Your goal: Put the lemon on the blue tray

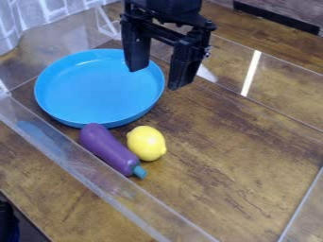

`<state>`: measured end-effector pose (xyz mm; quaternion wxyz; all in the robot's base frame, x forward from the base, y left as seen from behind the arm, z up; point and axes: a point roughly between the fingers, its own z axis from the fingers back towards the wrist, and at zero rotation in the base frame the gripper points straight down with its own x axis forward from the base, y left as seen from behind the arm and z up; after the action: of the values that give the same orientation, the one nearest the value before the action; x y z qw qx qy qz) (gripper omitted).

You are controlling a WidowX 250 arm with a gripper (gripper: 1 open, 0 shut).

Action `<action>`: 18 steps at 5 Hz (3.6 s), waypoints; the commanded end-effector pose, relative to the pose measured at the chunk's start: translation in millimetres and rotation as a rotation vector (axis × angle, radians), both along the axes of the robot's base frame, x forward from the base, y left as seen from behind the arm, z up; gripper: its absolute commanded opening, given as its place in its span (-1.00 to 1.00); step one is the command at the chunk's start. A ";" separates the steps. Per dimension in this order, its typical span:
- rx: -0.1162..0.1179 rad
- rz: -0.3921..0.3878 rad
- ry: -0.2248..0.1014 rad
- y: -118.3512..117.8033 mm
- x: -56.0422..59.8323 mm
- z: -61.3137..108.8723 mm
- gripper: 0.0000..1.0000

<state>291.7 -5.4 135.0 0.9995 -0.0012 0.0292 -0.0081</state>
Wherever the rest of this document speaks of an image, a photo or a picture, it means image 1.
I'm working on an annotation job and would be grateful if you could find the purple toy eggplant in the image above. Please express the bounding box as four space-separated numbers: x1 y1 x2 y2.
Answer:
80 123 148 179

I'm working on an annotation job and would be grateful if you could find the clear acrylic enclosure wall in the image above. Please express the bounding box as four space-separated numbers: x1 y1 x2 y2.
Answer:
0 0 323 242

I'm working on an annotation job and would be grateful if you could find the blue round tray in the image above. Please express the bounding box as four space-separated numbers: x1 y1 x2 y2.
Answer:
35 49 166 129

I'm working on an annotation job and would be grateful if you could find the white patterned curtain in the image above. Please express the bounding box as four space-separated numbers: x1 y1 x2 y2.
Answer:
0 0 119 56

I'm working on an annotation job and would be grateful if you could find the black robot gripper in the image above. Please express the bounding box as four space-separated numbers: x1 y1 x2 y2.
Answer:
122 0 216 91

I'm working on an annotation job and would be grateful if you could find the yellow toy lemon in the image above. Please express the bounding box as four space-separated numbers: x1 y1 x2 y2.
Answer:
127 126 167 162

